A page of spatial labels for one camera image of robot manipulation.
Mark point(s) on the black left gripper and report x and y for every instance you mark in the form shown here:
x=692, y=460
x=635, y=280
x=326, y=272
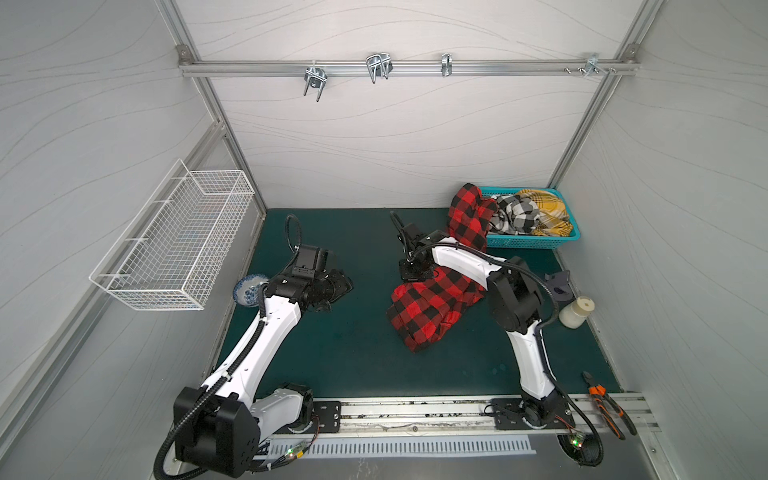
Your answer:
x=341, y=285

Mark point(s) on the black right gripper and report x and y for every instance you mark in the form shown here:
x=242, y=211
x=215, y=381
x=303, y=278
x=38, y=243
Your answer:
x=413, y=264

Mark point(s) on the red black plaid shirt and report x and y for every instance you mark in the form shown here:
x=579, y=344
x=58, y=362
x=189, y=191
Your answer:
x=423, y=312

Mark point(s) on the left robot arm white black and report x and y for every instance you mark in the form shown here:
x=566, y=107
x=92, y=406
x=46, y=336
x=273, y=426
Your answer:
x=221, y=425

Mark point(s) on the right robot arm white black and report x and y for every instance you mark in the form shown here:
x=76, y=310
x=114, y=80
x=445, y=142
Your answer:
x=515, y=297

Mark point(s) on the blue white ceramic bowl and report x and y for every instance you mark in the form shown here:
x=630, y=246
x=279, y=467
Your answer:
x=247, y=290

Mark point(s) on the black white plaid shirt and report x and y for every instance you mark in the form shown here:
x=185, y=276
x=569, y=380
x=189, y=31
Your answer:
x=514, y=216

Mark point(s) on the teal plastic basket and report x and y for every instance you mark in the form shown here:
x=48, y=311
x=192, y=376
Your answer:
x=530, y=241

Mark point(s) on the dark grey plastic part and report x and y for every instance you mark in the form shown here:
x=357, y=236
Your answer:
x=559, y=284

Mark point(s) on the yellow plaid shirt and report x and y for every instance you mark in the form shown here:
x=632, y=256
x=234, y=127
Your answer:
x=552, y=219

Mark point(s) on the white tape roll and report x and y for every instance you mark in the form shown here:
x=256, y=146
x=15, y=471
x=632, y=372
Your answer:
x=576, y=313

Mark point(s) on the metal U-bolt clamp middle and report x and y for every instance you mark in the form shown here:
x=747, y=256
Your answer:
x=379, y=65

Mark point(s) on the metal u-bolt clamp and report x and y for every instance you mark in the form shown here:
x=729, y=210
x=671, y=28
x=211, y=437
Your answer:
x=315, y=79
x=379, y=65

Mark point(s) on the metal U-bolt clamp left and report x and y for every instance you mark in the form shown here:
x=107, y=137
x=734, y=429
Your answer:
x=315, y=79

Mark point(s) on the orange black pliers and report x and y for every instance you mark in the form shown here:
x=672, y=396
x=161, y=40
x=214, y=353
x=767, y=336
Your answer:
x=603, y=401

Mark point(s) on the white wire basket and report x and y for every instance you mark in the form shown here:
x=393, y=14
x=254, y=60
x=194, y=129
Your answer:
x=170, y=254

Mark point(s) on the aluminium crossbar rail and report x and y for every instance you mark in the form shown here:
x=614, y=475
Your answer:
x=401, y=68

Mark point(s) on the metal bracket right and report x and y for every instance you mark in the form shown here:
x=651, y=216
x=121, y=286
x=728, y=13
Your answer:
x=591, y=67

